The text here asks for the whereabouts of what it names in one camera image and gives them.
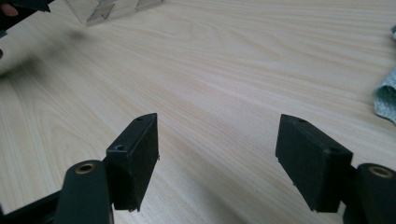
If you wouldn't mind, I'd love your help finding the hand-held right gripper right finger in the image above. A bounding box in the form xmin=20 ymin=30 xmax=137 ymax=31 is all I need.
xmin=275 ymin=113 xmax=354 ymax=214

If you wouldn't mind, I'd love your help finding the clear acrylic divided organizer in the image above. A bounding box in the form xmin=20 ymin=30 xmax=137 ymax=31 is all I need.
xmin=64 ymin=0 xmax=164 ymax=26

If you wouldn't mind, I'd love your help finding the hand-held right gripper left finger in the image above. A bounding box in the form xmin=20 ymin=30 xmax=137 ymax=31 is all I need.
xmin=104 ymin=112 xmax=161 ymax=213

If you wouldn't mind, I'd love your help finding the light blue cloth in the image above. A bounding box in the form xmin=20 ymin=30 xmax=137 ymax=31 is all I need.
xmin=373 ymin=24 xmax=396 ymax=125

